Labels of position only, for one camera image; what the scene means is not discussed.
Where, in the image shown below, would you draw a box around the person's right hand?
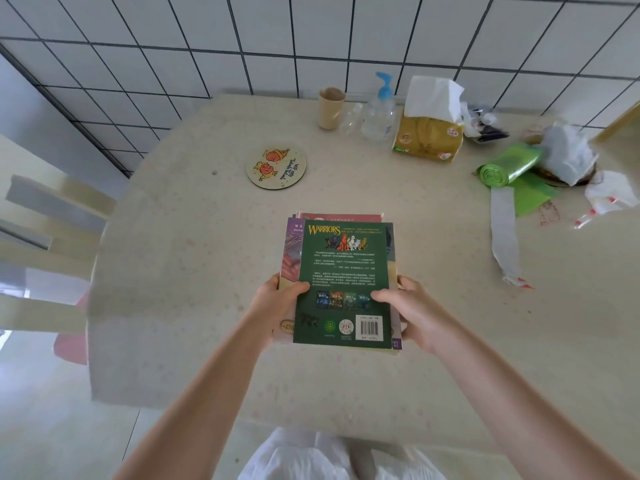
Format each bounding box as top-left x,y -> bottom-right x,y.
371,275 -> 453,357

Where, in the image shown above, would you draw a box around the person's left hand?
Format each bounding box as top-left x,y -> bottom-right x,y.
247,273 -> 312,347

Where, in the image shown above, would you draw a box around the purple cover book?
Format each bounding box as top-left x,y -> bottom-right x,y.
272,217 -> 306,345

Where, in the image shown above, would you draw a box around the grey cover book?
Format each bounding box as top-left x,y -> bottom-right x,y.
387,223 -> 403,345

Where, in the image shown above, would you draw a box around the dark green cat cover book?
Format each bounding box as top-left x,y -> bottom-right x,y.
292,220 -> 395,351

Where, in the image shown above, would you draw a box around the stack of mixed books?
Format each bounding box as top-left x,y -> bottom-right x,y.
295,211 -> 403,357

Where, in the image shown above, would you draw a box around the person's left forearm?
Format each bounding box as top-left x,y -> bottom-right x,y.
113,319 -> 266,480

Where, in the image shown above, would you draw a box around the person's right forearm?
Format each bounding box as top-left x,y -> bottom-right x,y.
432,324 -> 636,480

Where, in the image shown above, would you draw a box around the person's white trousers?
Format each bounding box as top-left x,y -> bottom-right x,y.
239,427 -> 449,480

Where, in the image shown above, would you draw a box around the beige speckled table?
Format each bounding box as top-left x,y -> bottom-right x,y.
87,93 -> 640,455

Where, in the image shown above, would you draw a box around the round cartoon coaster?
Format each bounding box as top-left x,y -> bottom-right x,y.
245,144 -> 307,191

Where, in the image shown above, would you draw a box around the green bin bag roll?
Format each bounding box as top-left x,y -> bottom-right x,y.
475,143 -> 559,217

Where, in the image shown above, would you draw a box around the yellow tissue pack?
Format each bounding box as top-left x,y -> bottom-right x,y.
392,75 -> 466,163

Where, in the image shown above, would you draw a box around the brown woven basket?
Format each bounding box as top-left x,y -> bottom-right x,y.
527,137 -> 601,188

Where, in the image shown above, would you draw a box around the tray of small items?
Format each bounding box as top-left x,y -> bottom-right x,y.
462,105 -> 510,145

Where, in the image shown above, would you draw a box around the small clear bottle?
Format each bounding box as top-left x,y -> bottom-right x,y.
339,102 -> 363,135

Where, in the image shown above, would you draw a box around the pink plastic stool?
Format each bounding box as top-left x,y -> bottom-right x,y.
53,292 -> 91,367

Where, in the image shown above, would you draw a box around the clear blue pump bottle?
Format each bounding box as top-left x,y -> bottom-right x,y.
361,71 -> 397,142

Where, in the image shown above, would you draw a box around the beige cup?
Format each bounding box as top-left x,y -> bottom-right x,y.
318,87 -> 347,131

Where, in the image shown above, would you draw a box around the white red plastic bag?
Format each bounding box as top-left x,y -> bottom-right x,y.
573,169 -> 640,229

